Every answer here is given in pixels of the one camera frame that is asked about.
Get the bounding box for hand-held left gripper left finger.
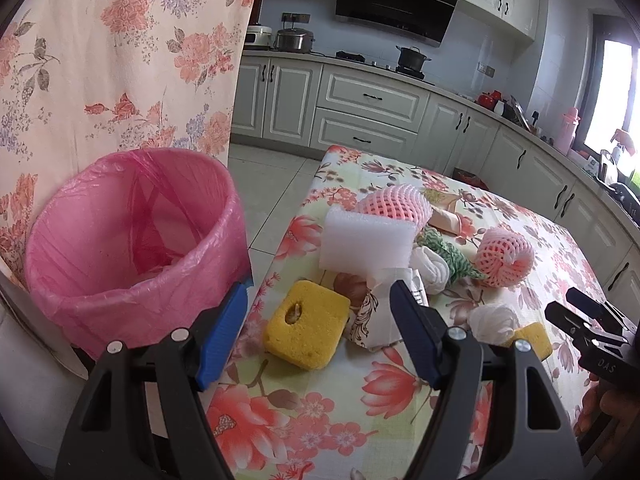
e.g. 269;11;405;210
55;280;256;480

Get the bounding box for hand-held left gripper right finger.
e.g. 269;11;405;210
389;279;586;480

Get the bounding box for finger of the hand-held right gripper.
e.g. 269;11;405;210
544;301;632;378
566;286;632;334

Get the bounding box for brown patterned paper packet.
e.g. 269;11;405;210
345;267;428;351

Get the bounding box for small yellow sponge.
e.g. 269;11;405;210
502;322;553;361

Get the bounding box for white tissue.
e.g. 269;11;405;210
467;304;522;345
410;246;448;295

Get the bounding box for green white cloth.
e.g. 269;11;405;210
417;227;488;283

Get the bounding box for large yellow sponge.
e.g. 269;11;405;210
263;280;352;371

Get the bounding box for small pink foam fruit net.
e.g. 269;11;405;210
474;226;535;288

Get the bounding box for white foam block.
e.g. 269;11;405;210
318;204;417;272

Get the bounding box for pink lined trash bin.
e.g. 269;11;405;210
24;149;253;361

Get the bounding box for person's right hand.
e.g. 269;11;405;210
574;382;640;463

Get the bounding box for floral tablecloth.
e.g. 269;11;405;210
207;145;608;480

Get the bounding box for beige gold wrapper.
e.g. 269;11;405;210
430;197;468;236

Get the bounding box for large pink foam fruit net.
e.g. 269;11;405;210
356;183;433;226

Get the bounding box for red bag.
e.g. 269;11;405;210
452;170;488;188

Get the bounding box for pink spray bottle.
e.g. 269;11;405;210
614;129;637;163

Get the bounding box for pink thermos flask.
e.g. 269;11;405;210
554;107;582;157

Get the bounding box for kitchen window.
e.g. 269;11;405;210
582;15;640;161

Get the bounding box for white kitchen base cabinets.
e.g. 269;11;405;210
231;52;640;311

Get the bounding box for black cooking pot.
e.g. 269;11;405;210
396;46;432;72

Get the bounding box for black gas stove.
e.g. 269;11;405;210
335;50;426;80

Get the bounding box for white rice cooker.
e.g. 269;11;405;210
244;25;273;51

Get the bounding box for silver pressure cooker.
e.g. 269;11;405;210
272;27;316;54

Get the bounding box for floral curtain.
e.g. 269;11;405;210
0;0;266;291

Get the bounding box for black range hood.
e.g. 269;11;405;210
335;0;463;48

